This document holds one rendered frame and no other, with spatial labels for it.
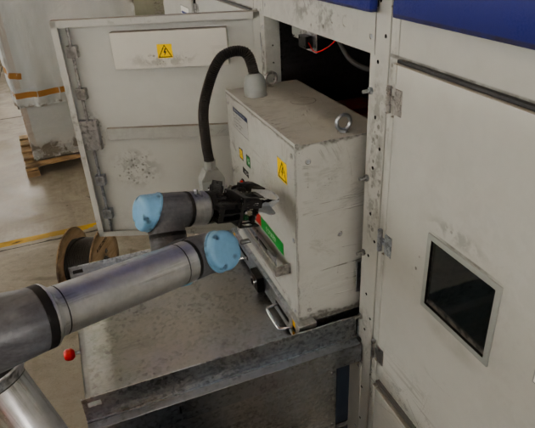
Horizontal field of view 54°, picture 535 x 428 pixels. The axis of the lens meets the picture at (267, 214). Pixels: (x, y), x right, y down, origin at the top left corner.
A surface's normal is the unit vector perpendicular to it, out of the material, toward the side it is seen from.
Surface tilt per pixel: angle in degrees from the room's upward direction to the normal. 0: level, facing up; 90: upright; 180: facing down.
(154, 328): 0
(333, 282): 90
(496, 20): 90
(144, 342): 0
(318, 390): 90
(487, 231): 90
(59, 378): 0
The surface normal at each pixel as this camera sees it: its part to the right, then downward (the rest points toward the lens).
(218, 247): 0.69, -0.16
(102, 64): -0.02, 0.48
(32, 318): 0.51, -0.27
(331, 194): 0.36, 0.43
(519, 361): -0.93, 0.22
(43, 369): -0.05, -0.87
